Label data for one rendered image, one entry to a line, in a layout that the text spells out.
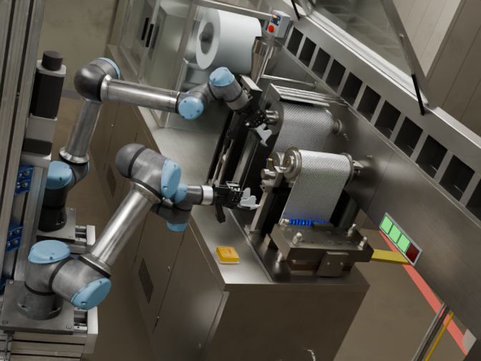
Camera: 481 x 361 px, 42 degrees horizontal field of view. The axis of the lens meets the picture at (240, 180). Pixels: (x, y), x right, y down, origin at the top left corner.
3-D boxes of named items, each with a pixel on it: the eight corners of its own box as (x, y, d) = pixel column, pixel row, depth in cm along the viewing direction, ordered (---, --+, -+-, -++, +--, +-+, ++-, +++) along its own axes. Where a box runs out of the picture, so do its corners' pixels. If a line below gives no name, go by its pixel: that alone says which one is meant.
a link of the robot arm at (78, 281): (58, 294, 198) (153, 155, 212) (94, 318, 194) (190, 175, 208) (42, 286, 187) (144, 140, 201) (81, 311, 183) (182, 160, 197)
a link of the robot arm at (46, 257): (43, 263, 206) (49, 229, 200) (74, 284, 202) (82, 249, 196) (16, 278, 195) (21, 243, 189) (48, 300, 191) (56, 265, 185)
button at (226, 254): (215, 251, 246) (217, 246, 245) (231, 251, 249) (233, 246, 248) (221, 262, 240) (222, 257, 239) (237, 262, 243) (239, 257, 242)
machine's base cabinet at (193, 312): (85, 158, 467) (109, 49, 430) (167, 167, 496) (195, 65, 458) (171, 447, 269) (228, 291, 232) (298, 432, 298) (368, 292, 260)
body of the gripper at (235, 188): (245, 192, 239) (217, 190, 233) (239, 210, 243) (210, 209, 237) (239, 182, 245) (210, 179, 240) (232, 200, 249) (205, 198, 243)
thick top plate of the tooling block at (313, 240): (270, 235, 255) (275, 223, 252) (350, 239, 272) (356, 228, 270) (285, 259, 242) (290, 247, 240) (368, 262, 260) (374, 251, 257)
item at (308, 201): (279, 219, 258) (294, 181, 250) (327, 222, 268) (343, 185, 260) (280, 220, 257) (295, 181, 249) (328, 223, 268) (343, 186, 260)
